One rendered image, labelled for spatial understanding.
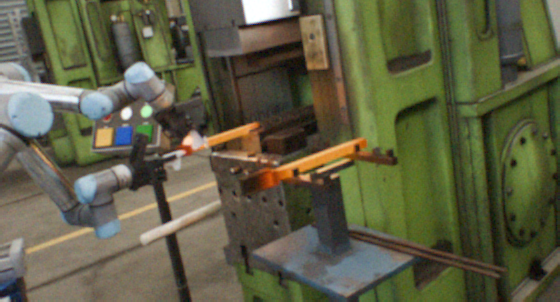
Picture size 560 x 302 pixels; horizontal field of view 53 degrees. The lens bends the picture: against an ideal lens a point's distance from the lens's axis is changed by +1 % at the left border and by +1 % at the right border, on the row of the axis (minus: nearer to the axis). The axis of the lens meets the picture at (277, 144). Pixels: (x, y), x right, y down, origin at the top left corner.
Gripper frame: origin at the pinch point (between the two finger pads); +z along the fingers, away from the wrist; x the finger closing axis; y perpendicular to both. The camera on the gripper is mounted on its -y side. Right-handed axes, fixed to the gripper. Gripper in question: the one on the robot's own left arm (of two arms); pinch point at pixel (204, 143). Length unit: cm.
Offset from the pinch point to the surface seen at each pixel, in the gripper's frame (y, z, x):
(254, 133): -15.1, 9.7, 5.8
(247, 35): -34.7, -18.2, 7.7
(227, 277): 2, 114, -87
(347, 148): -5, 1, 60
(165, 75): -215, 138, -440
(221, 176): -2.1, 20.7, -11.2
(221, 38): -31.8, -20.2, -2.4
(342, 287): 28, 14, 72
